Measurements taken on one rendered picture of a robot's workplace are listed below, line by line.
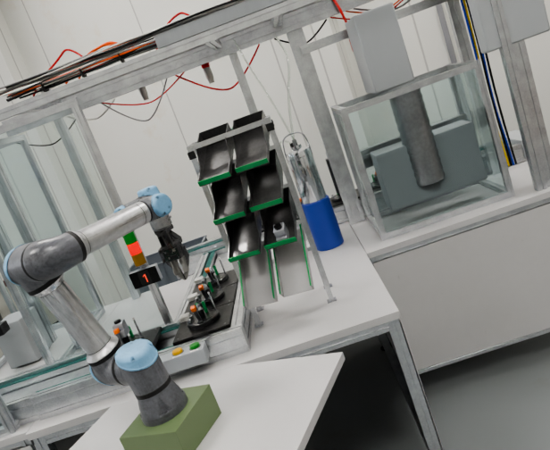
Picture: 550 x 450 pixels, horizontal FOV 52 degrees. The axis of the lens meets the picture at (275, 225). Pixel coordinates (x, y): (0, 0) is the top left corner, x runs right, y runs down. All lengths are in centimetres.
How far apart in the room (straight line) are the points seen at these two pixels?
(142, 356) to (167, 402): 16
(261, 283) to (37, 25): 478
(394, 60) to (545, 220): 107
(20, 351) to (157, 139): 317
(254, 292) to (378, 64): 128
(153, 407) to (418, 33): 381
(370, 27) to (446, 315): 147
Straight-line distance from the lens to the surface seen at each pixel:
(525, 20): 296
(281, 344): 219
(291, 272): 227
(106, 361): 185
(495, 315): 310
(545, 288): 314
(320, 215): 299
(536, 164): 302
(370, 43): 287
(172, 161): 587
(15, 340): 327
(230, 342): 223
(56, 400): 249
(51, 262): 165
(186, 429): 177
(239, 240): 230
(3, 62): 662
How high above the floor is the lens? 176
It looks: 13 degrees down
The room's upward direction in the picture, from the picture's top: 20 degrees counter-clockwise
